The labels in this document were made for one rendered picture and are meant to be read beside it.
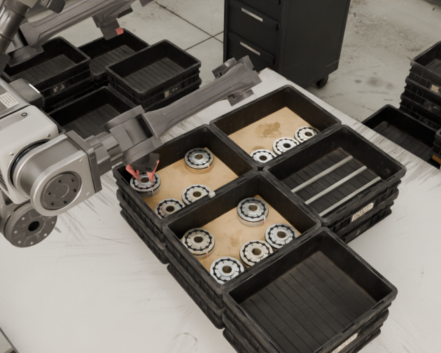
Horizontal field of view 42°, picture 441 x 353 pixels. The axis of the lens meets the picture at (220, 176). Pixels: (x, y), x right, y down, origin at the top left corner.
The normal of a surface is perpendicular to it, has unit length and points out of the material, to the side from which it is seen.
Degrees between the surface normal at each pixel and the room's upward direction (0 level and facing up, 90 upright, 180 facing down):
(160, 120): 42
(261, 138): 0
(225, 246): 0
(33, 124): 0
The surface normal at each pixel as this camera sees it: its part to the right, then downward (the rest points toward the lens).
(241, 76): 0.46, -0.16
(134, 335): 0.01, -0.70
